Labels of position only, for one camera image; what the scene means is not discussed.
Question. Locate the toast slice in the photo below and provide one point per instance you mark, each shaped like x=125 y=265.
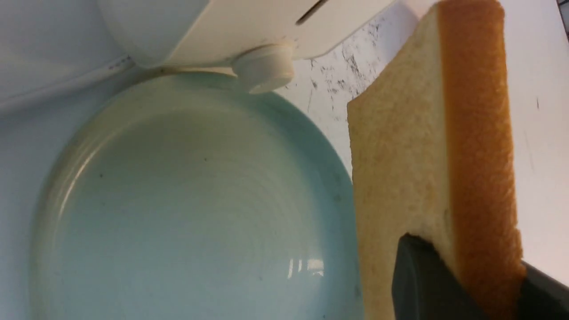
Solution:
x=432 y=155

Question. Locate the white two-slot toaster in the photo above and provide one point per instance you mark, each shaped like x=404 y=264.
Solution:
x=257 y=39

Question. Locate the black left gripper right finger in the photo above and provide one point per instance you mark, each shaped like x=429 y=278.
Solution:
x=542 y=297

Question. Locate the light blue ceramic plate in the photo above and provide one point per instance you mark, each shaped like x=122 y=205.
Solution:
x=186 y=198

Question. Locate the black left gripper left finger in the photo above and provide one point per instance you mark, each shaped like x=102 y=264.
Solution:
x=423 y=288

